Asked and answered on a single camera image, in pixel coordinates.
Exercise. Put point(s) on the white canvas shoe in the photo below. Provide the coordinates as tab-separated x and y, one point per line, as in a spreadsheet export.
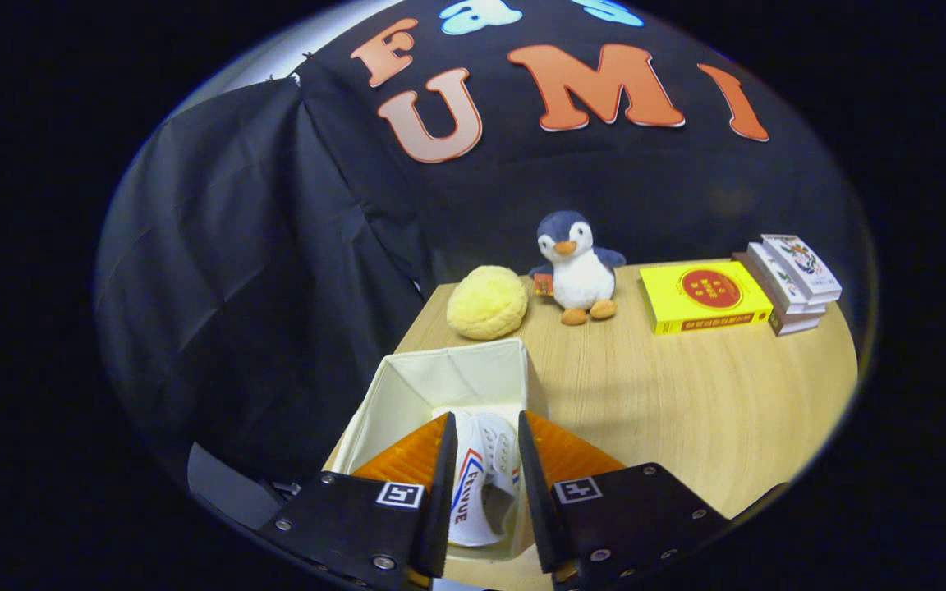
481	484

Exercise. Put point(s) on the plush penguin toy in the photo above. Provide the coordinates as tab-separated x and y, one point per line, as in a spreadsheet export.
580	275

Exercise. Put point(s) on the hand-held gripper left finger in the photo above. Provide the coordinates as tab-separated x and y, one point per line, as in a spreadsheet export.
440	492

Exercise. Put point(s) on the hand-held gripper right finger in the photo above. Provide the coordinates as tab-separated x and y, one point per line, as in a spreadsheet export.
534	492

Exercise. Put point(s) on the black backdrop cloth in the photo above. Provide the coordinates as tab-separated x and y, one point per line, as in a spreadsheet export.
259	246

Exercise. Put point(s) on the beige fabric storage box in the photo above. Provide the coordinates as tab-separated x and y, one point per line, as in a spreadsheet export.
432	382

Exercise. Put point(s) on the yellow round plush toy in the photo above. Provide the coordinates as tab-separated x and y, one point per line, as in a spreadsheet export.
487	302

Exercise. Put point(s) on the yellow book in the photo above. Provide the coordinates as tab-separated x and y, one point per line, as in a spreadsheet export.
707	295

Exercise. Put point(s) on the white illustrated cover book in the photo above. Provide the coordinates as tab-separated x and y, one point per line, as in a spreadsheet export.
805	267

